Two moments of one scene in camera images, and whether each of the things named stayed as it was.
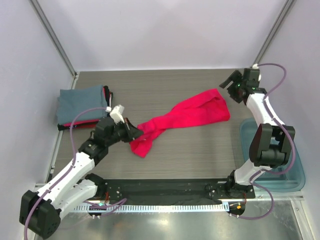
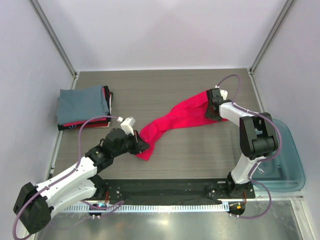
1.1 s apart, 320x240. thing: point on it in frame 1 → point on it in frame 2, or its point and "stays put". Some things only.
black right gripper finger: (235, 76) → (212, 111)
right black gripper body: (234, 95) → (209, 115)
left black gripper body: (119, 132) → (129, 145)
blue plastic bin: (292, 180) stays put
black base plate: (172, 190) stays put
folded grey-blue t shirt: (71, 101) stays put
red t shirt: (212, 106) stays put
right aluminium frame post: (285, 8) stays put
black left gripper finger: (134, 132) → (141, 144)
